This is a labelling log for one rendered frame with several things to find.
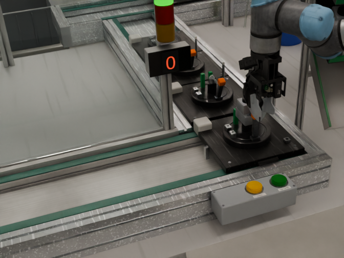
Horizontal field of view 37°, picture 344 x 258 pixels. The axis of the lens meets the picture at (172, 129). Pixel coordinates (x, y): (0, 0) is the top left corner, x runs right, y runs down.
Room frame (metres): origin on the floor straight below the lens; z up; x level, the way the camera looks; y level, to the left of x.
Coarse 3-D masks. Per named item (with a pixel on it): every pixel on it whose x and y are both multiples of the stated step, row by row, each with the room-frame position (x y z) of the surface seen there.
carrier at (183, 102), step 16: (224, 64) 1.52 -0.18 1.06; (208, 80) 1.52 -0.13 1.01; (176, 96) 1.50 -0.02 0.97; (192, 96) 1.46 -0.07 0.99; (208, 96) 1.45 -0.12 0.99; (224, 96) 1.44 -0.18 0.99; (240, 96) 1.47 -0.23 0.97; (192, 112) 1.39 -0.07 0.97; (208, 112) 1.38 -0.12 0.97; (224, 112) 1.38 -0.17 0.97
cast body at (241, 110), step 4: (236, 100) 1.25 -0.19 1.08; (240, 100) 1.24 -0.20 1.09; (244, 100) 1.23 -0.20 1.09; (236, 104) 1.25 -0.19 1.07; (240, 104) 1.23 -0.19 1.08; (244, 104) 1.22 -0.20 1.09; (236, 108) 1.25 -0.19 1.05; (240, 108) 1.23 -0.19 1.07; (244, 108) 1.21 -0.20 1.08; (248, 108) 1.21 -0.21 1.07; (236, 112) 1.25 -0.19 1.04; (240, 112) 1.23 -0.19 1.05; (244, 112) 1.21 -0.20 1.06; (248, 112) 1.22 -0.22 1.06; (236, 116) 1.25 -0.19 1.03; (240, 116) 1.23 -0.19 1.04; (244, 116) 1.20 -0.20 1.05; (248, 116) 1.20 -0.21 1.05; (240, 120) 1.23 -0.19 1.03; (244, 120) 1.20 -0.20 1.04; (248, 120) 1.20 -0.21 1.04; (244, 124) 1.20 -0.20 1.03; (248, 124) 1.20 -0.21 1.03
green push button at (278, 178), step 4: (272, 176) 1.04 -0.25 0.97; (276, 176) 1.03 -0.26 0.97; (280, 176) 1.03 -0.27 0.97; (284, 176) 1.03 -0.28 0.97; (272, 180) 1.02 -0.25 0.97; (276, 180) 1.02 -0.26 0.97; (280, 180) 1.02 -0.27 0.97; (284, 180) 1.02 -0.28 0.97; (276, 184) 1.01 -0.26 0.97; (280, 184) 1.01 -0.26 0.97; (284, 184) 1.01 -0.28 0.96
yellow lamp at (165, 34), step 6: (156, 24) 1.28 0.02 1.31; (168, 24) 1.27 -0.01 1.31; (174, 24) 1.28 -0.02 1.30; (156, 30) 1.28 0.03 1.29; (162, 30) 1.27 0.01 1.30; (168, 30) 1.27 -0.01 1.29; (174, 30) 1.28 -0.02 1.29; (162, 36) 1.27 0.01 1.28; (168, 36) 1.27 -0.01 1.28; (174, 36) 1.28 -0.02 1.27
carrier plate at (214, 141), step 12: (216, 120) 1.33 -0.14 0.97; (228, 120) 1.33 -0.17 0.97; (264, 120) 1.31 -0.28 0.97; (204, 132) 1.27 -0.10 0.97; (216, 132) 1.26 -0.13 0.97; (276, 132) 1.24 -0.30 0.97; (288, 132) 1.24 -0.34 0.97; (204, 144) 1.23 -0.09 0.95; (216, 144) 1.20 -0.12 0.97; (228, 144) 1.20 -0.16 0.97; (276, 144) 1.18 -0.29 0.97; (288, 144) 1.18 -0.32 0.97; (300, 144) 1.17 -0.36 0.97; (216, 156) 1.15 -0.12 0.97; (228, 156) 1.14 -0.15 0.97; (240, 156) 1.13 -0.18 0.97; (252, 156) 1.13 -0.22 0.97; (264, 156) 1.13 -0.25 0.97; (276, 156) 1.13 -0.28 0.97; (288, 156) 1.14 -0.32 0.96; (228, 168) 1.09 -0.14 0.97; (240, 168) 1.10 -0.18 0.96
